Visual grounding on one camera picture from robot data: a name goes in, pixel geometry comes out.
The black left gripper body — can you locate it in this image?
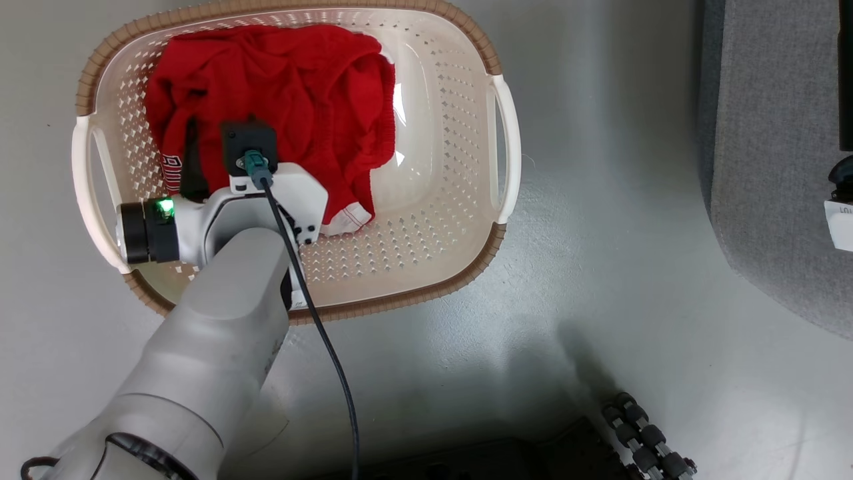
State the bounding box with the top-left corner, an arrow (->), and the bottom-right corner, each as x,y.
179,119 -> 225,205

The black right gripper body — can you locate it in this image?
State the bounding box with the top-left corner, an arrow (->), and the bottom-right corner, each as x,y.
828,153 -> 853,205

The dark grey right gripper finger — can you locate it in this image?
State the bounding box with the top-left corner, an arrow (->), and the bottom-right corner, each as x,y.
838,0 -> 853,153

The red jersey garment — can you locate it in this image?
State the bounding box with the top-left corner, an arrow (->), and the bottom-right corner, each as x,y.
145,24 -> 397,237

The grey fabric sofa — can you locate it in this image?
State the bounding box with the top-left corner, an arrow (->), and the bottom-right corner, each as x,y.
697,0 -> 853,342

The cream laundry basket brown rim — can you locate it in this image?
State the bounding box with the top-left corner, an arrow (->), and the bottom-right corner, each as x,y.
71,0 -> 522,327

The black roller omni wheel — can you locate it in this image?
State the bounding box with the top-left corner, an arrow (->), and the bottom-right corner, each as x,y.
601,392 -> 698,480

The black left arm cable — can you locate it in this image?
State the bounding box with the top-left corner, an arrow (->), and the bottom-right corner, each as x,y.
259,175 -> 361,480

